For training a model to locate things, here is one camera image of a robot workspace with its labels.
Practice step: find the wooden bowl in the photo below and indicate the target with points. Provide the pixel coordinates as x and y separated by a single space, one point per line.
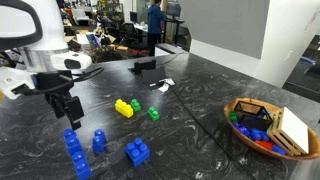
253 146

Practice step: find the white paper tag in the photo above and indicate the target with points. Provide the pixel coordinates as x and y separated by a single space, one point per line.
165 85

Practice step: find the wooden crate with white lid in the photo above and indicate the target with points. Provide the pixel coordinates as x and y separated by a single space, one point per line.
291 131

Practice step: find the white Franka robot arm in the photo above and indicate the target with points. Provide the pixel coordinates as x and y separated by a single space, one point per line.
46 30

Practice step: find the small green toy block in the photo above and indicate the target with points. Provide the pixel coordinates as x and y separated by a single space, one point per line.
232 116

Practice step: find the small blue toy block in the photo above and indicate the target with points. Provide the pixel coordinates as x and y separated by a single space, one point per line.
278 149
259 134
242 129

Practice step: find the white wrist-mounted camera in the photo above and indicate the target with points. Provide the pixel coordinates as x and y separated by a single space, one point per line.
13 81

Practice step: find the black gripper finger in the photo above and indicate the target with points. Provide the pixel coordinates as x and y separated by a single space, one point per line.
75 111
58 106

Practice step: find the long blue toy block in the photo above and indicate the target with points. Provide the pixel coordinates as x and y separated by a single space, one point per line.
81 165
72 141

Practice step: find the black office chair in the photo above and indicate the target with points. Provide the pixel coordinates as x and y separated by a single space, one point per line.
130 31

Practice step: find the yellow toy block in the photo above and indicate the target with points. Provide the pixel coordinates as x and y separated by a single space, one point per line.
124 108

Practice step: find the person in blue hoodie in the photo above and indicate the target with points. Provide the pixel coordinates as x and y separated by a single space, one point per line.
155 23

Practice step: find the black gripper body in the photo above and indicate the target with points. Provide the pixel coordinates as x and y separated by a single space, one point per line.
53 81

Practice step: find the red toy block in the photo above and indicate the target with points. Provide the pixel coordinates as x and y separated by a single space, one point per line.
265 144

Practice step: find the black standing desk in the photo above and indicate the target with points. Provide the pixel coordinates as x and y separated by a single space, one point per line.
175 23

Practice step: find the black flat plate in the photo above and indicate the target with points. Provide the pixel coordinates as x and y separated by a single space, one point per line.
154 75

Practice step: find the square blue toy block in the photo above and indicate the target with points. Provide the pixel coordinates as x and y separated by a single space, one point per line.
137 152

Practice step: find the black device box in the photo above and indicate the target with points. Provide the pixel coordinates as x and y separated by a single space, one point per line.
145 65

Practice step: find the black computer monitor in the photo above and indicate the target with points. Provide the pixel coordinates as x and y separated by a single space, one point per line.
173 9

